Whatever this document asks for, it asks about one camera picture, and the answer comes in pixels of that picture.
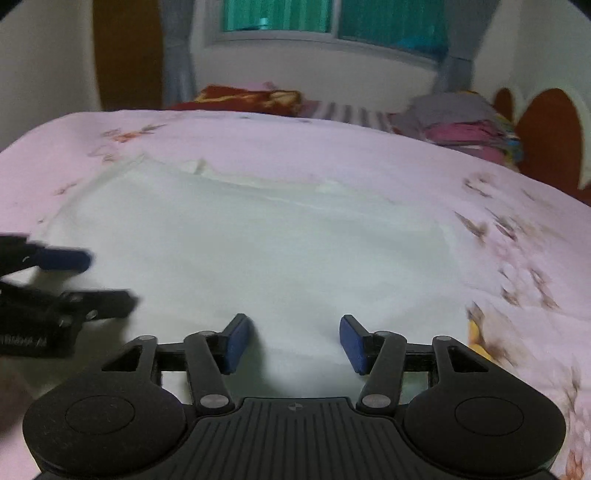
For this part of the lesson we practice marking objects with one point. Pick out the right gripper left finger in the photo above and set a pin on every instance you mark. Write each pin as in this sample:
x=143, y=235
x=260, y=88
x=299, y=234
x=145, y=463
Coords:
x=209, y=356

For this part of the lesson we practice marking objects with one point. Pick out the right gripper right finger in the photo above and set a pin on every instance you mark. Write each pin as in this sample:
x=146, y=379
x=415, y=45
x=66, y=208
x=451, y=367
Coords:
x=380, y=357

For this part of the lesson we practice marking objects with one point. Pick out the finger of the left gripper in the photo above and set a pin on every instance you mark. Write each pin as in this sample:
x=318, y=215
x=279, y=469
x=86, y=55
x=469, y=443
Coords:
x=23, y=307
x=18, y=253

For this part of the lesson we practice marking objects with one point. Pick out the white small garment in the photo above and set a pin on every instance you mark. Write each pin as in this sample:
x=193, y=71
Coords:
x=197, y=250

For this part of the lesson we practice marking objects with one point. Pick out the pile of folded clothes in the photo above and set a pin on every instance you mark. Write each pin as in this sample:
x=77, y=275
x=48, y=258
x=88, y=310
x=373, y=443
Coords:
x=463, y=121

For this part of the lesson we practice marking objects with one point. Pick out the pink floral bedsheet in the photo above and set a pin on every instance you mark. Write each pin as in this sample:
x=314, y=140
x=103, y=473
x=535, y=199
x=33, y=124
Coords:
x=523, y=248

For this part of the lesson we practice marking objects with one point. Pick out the striped pillow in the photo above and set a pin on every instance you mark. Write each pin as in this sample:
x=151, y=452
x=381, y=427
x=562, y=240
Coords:
x=348, y=114

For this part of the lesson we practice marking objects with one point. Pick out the brown wooden door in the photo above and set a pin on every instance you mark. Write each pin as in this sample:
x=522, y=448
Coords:
x=128, y=53

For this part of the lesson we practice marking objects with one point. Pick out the red yellow blanket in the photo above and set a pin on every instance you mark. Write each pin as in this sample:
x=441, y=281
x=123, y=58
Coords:
x=286, y=103

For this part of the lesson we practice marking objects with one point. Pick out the grey curtain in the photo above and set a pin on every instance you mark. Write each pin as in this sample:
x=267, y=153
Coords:
x=178, y=79

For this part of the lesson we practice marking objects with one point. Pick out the green glass window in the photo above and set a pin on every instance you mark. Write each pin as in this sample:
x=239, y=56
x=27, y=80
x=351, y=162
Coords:
x=416, y=27

